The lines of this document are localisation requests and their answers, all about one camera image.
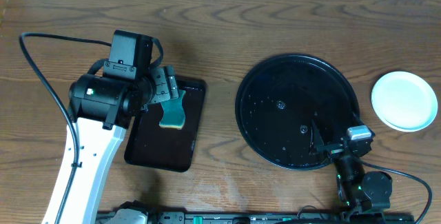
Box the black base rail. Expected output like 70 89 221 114
95 209 415 224

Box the green yellow sponge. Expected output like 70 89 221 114
159 90 185 130

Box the light blue plate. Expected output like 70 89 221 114
371 71 438 132

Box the black round tray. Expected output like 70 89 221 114
235 53 360 171

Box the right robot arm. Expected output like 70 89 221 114
311 115 392 223

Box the black rectangular tray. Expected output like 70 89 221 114
124 77 206 172

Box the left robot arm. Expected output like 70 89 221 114
43 61 183 223

